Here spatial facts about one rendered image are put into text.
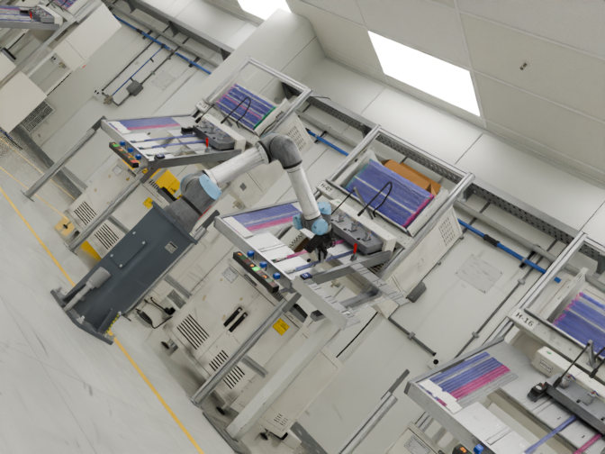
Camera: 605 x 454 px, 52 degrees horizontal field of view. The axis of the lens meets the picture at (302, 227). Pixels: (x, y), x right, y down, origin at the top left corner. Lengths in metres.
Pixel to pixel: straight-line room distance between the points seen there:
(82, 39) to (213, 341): 4.50
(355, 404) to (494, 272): 1.45
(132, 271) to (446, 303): 2.93
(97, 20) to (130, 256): 4.91
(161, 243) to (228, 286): 1.08
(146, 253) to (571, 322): 1.92
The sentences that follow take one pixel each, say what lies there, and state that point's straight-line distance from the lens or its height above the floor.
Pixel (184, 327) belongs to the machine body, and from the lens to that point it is 3.64.
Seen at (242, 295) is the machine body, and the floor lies 0.51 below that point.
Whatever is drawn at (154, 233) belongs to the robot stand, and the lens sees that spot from 2.60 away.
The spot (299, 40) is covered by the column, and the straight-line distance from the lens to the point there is 6.74.
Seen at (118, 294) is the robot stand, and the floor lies 0.18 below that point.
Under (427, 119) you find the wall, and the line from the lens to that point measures 5.99.
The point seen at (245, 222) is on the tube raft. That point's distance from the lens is 3.47.
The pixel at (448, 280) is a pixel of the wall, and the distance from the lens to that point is 5.02.
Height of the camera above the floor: 0.53
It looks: 8 degrees up
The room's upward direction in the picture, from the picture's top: 43 degrees clockwise
